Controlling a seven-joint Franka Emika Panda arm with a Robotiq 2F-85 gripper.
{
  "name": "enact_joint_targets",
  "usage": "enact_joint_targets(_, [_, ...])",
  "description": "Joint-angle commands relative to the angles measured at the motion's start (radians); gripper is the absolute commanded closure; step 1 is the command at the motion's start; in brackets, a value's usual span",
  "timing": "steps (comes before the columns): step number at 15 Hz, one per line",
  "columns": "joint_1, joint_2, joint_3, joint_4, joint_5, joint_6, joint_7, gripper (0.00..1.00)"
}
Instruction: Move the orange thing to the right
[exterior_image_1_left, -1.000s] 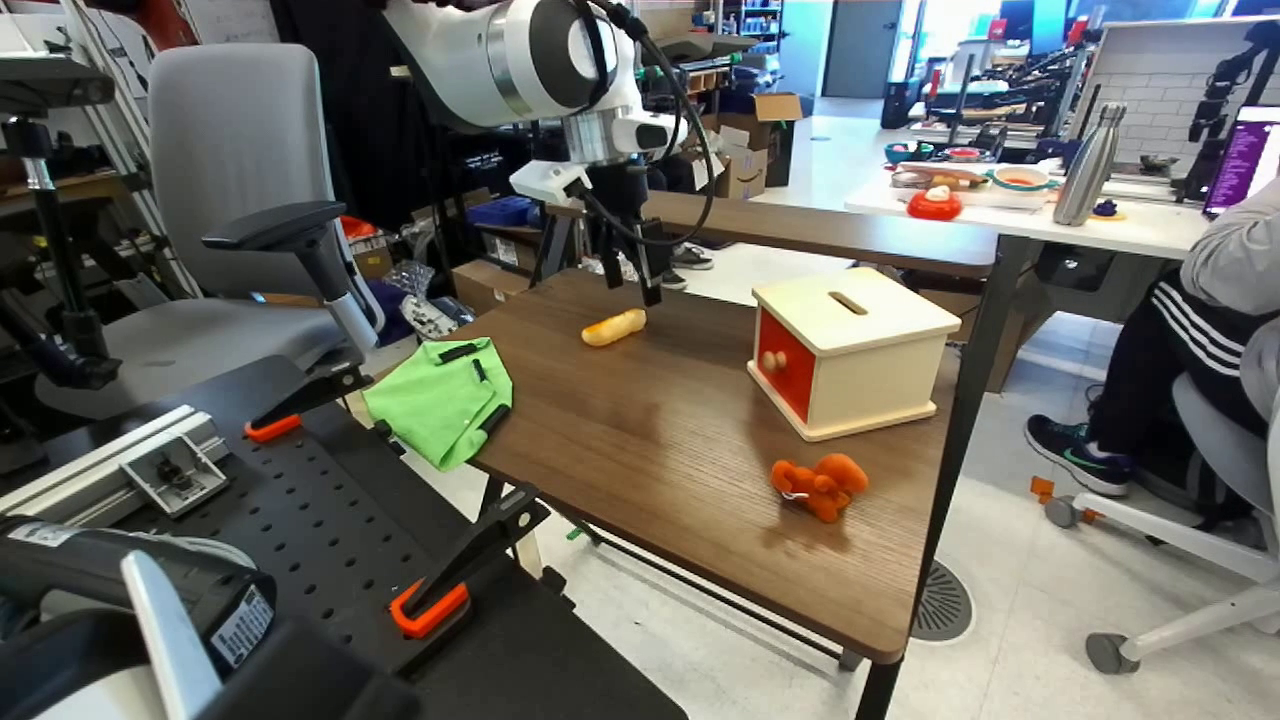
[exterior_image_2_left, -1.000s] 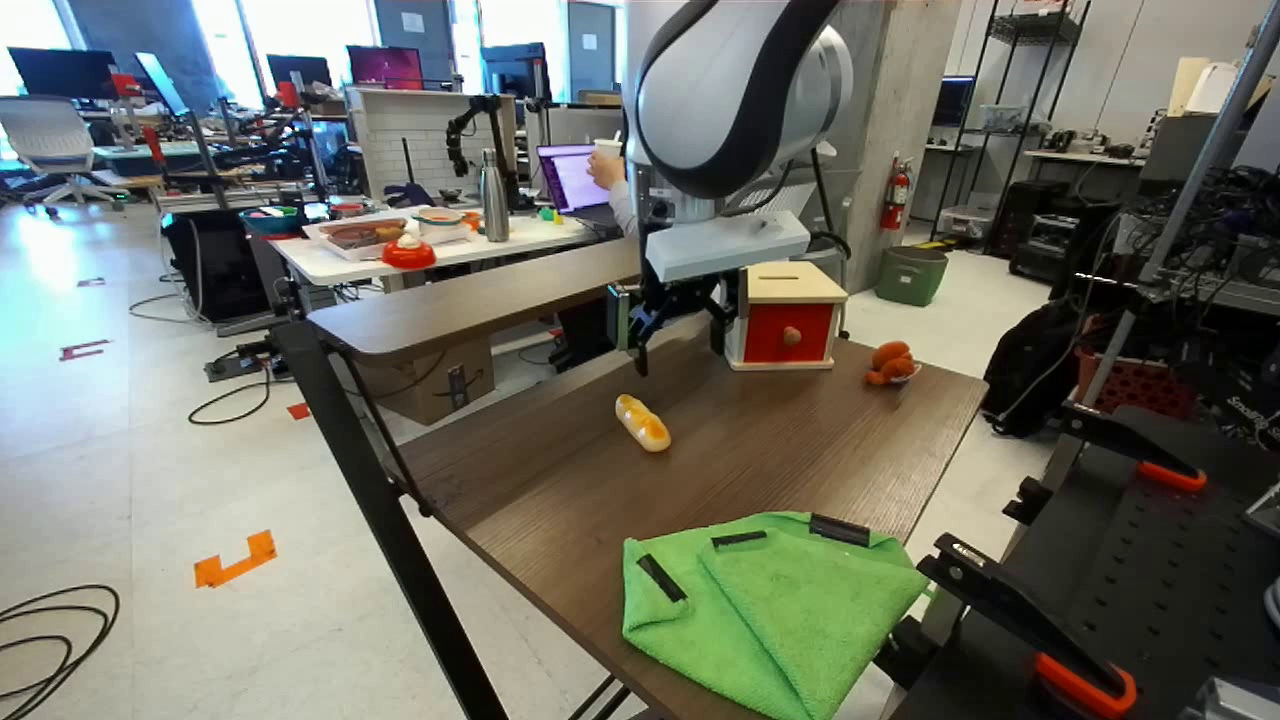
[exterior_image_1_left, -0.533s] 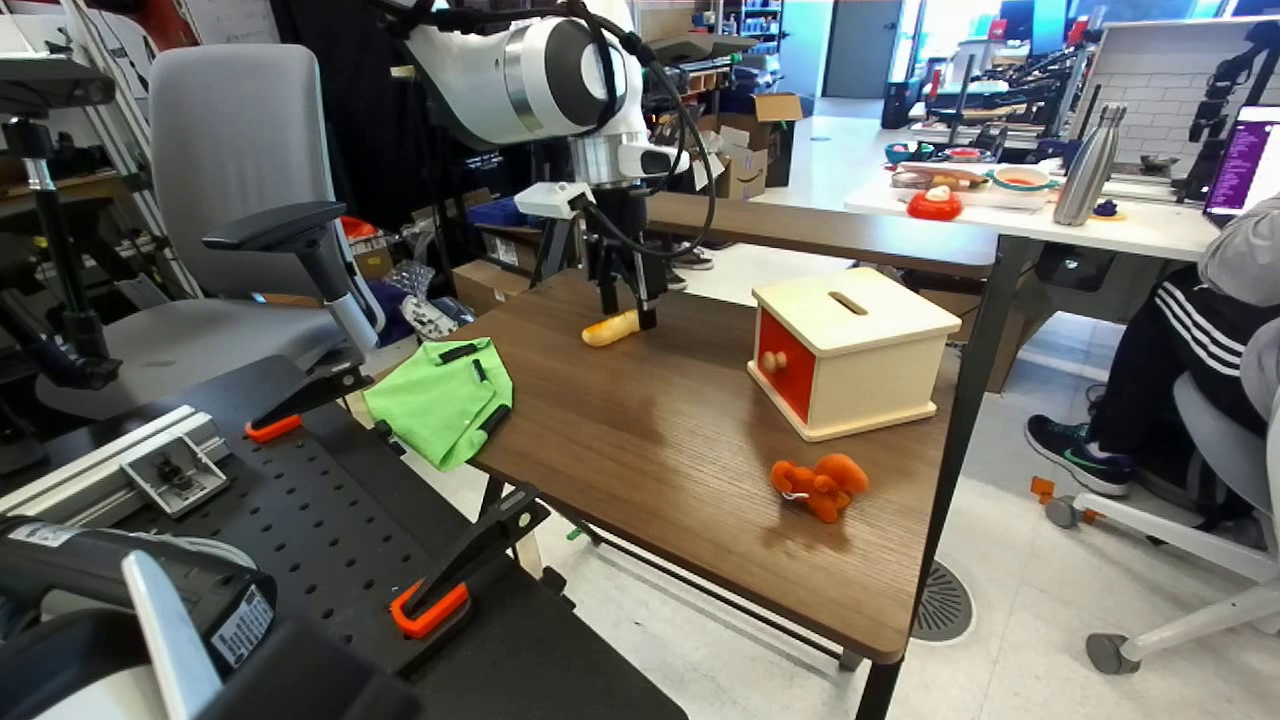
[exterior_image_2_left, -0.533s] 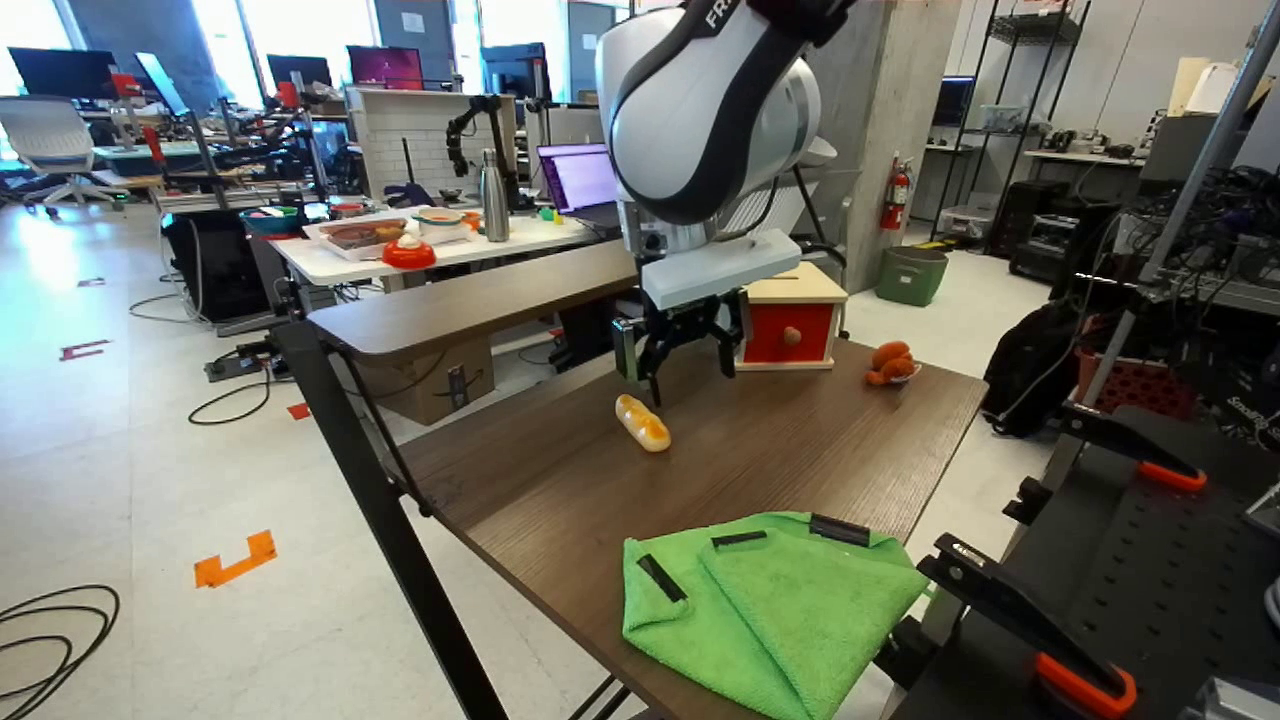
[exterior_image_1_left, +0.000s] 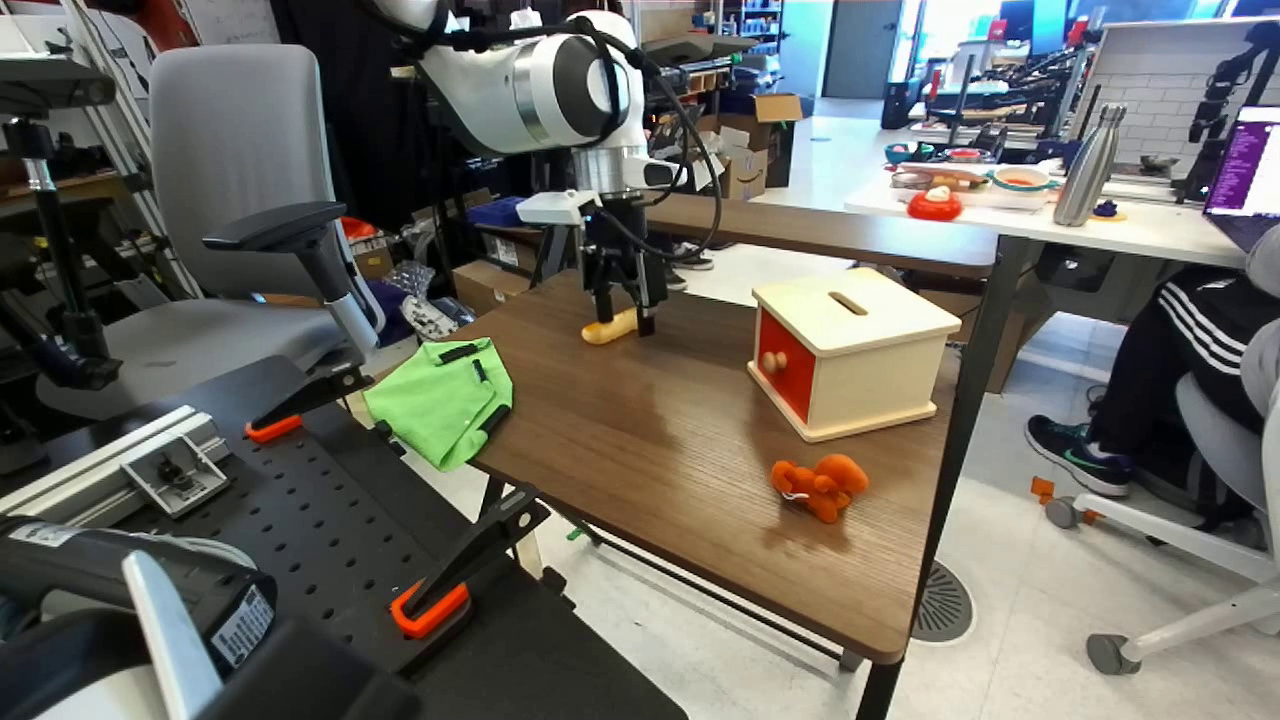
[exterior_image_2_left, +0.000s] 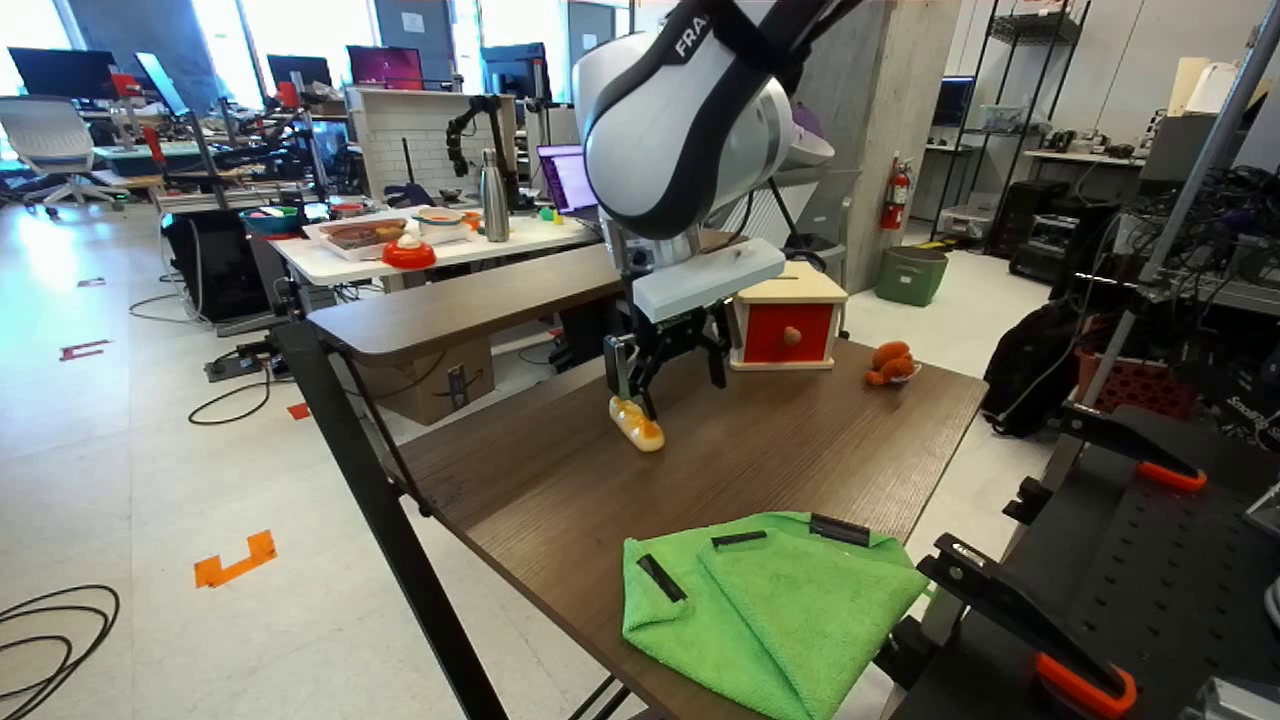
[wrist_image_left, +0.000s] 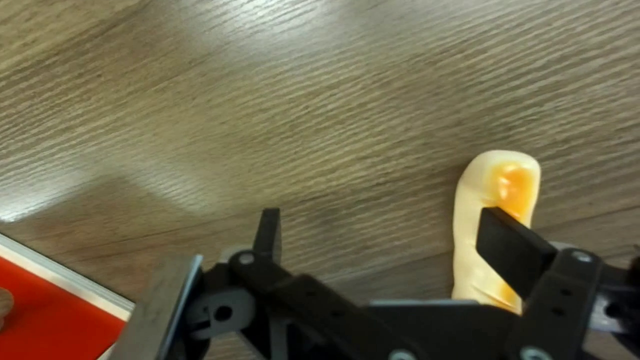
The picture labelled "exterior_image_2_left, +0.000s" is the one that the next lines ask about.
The red plastic crate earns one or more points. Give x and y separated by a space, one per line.
1133 385

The white office chair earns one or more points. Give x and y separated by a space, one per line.
54 140

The black backpack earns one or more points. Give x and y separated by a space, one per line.
1034 366

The wooden box with red drawer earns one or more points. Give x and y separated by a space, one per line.
791 326

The dark computer monitor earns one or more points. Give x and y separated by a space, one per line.
61 74
514 74
301 68

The white desk partition panel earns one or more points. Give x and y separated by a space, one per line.
403 140

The red bowl shaped object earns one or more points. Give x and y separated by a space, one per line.
409 252

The brown raised desk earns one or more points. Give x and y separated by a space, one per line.
452 304

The light grey wrist camera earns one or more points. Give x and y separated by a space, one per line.
706 283

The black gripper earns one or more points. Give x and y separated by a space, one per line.
683 326

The yellow orange oblong toy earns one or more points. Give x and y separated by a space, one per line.
640 424

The seated person in grey hoodie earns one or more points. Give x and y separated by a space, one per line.
808 146

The metal storage shelving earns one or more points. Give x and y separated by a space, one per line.
1013 81

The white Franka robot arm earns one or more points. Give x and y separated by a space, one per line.
665 146

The grey metal pole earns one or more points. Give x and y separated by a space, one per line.
1202 174

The laptop with purple screen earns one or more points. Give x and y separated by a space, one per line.
567 183

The brown cardboard box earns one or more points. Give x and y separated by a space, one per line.
426 380

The steel water bottle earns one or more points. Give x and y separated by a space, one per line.
493 196

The orange plush toy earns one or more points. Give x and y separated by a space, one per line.
888 366

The white desk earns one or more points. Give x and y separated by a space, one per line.
463 252

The tray with food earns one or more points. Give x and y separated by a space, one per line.
360 229

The orange floor tape marker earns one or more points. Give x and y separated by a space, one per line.
232 561

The monitor with magenta screen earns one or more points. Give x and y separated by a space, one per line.
387 65

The green microfiber cloth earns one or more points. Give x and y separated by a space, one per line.
765 605

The black power strip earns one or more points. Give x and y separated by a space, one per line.
239 356

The green storage bin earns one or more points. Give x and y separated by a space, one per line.
913 273

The black perforated breadboard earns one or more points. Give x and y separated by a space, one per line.
1144 586

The black table frame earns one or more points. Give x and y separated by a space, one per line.
387 520

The red fire extinguisher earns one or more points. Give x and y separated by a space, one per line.
896 192

